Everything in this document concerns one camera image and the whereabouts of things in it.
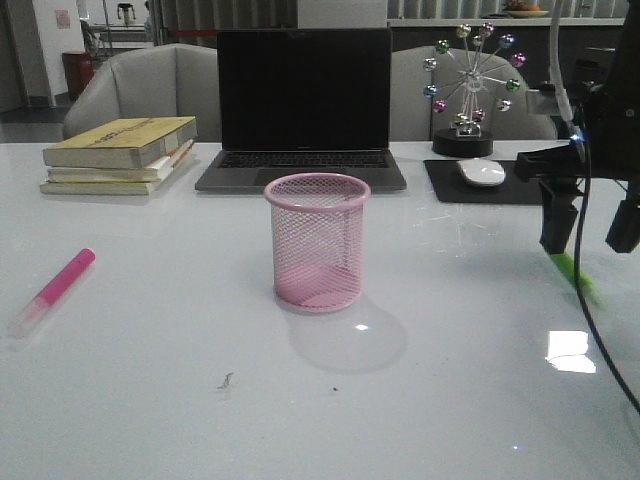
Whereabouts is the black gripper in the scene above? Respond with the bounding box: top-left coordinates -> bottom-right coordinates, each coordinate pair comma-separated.
514,81 -> 640,254

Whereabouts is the green highlighter pen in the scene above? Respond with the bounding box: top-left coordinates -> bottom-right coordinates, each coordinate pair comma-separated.
548,252 -> 599,304

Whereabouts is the pink highlighter pen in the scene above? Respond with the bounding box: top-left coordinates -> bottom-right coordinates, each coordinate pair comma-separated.
7,248 -> 96,340

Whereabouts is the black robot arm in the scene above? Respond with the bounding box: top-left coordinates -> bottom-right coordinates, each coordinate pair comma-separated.
514,1 -> 639,254

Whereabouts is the pink mesh pen holder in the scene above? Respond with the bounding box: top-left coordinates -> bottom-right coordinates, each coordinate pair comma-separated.
264,173 -> 371,313

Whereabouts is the white computer mouse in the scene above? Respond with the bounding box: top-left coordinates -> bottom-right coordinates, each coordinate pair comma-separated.
456,158 -> 506,187

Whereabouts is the black mouse pad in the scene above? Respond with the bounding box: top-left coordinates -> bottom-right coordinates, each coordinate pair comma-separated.
423,158 -> 551,205

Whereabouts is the ferris wheel desk ornament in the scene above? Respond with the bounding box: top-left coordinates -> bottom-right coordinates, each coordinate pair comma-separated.
423,21 -> 527,158

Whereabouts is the grey right armchair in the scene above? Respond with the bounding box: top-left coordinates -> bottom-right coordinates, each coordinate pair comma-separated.
389,46 -> 557,141

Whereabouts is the grey armchair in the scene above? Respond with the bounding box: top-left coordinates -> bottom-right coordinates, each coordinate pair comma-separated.
389,46 -> 557,141
63,43 -> 221,142

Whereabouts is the fruit bowl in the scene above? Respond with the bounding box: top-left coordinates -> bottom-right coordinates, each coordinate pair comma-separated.
503,0 -> 549,19

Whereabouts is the grey laptop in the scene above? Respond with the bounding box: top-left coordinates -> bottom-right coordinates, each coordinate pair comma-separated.
195,28 -> 406,193

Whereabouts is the grey left armchair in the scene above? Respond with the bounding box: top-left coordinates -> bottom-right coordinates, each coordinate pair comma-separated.
63,43 -> 221,142

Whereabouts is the middle book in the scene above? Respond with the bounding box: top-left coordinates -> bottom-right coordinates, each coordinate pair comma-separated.
47,139 -> 194,182

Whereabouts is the top yellow book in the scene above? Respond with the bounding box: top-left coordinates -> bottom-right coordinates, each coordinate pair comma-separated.
42,116 -> 197,169

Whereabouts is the bottom book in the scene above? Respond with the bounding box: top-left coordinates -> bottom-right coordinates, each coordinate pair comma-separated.
40,151 -> 193,195

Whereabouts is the red trash bin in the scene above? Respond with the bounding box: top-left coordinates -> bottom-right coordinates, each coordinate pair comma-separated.
61,51 -> 94,101

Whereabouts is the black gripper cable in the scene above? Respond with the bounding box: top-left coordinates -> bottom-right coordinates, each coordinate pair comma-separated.
572,104 -> 640,416

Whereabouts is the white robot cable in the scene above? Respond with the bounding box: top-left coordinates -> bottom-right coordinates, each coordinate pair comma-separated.
548,0 -> 575,124

